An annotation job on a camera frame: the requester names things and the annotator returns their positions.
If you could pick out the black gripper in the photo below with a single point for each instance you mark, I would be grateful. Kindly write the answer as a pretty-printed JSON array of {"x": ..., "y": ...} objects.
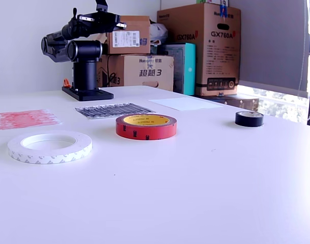
[{"x": 84, "y": 21}]

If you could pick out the red tape roll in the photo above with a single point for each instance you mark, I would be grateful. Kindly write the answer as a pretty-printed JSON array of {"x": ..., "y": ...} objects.
[{"x": 144, "y": 132}]

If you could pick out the white tape roll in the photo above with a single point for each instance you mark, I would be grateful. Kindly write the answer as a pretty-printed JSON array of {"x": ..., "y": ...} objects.
[{"x": 50, "y": 156}]

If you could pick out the black tape roll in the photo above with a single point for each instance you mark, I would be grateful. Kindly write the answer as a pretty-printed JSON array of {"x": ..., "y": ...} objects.
[{"x": 249, "y": 122}]

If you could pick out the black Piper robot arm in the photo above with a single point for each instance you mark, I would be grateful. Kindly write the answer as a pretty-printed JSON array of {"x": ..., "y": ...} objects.
[{"x": 84, "y": 76}]

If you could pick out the small labelled cardboard box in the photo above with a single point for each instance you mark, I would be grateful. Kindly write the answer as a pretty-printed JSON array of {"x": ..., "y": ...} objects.
[{"x": 134, "y": 25}]

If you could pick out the white plastic bag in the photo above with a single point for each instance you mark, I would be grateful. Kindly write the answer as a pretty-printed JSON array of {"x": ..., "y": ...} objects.
[{"x": 158, "y": 31}]

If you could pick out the orange clamp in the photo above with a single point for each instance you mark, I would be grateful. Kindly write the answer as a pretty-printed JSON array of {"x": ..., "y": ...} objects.
[{"x": 66, "y": 82}]

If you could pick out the cardboard box blue print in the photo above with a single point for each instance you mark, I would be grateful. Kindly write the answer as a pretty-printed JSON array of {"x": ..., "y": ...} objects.
[{"x": 149, "y": 84}]

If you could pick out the black scribbled paper sheet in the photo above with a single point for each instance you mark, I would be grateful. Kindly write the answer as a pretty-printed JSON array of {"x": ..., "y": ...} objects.
[{"x": 114, "y": 110}]

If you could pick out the tall GX760A cardboard box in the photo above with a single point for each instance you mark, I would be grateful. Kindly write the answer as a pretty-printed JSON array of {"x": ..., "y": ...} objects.
[{"x": 195, "y": 23}]

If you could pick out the teal sided box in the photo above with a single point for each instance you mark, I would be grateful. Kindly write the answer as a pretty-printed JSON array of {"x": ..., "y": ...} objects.
[{"x": 190, "y": 68}]

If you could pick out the green box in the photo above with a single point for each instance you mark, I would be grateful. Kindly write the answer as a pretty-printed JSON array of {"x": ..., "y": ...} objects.
[{"x": 204, "y": 1}]

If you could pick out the blank white paper sheet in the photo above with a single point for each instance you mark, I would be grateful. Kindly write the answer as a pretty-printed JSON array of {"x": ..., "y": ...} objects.
[{"x": 185, "y": 103}]

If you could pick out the red scribbled paper sheet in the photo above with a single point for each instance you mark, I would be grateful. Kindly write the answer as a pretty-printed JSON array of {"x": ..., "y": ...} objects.
[{"x": 25, "y": 119}]

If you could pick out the grey roller blind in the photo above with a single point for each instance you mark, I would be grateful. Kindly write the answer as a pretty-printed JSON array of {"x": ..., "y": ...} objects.
[{"x": 271, "y": 38}]

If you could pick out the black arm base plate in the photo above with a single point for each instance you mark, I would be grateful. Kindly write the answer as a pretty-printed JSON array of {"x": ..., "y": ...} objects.
[{"x": 93, "y": 95}]

